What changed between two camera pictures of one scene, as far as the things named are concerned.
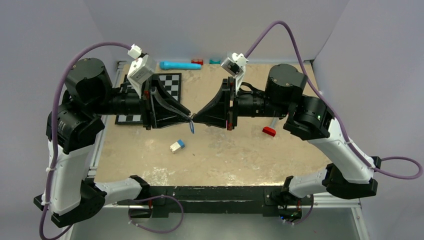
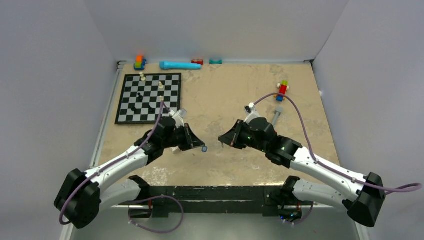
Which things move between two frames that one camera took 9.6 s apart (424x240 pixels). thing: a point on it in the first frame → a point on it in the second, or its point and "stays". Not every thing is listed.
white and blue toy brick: (179, 144) stays
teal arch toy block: (211, 61) stays
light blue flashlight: (179, 65) stays
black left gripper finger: (168, 121) → (196, 144)
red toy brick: (198, 61) stays
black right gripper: (217, 113) → (232, 137)
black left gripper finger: (164, 96) → (195, 141)
